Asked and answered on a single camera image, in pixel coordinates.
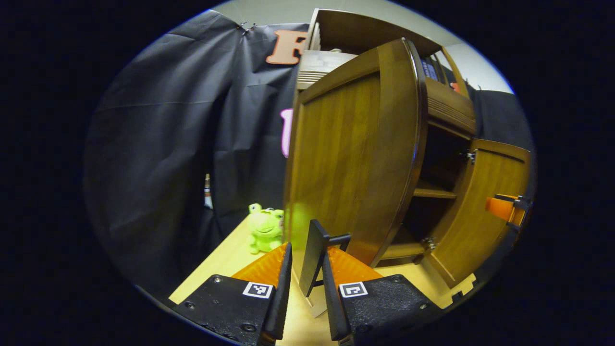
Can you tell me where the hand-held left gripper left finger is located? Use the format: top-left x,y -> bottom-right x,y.
172,242 -> 294,346

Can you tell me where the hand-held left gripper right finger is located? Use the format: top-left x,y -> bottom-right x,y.
321,247 -> 443,346

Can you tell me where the wooden shoe cabinet door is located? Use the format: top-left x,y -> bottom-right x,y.
283,37 -> 429,319
423,138 -> 532,289

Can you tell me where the wooden double-door shoe cabinet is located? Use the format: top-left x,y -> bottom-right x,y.
295,8 -> 481,267

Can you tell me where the green frog plush toy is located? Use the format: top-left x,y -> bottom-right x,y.
247,203 -> 285,255

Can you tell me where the black backdrop cloth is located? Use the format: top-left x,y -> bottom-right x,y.
84,10 -> 534,298

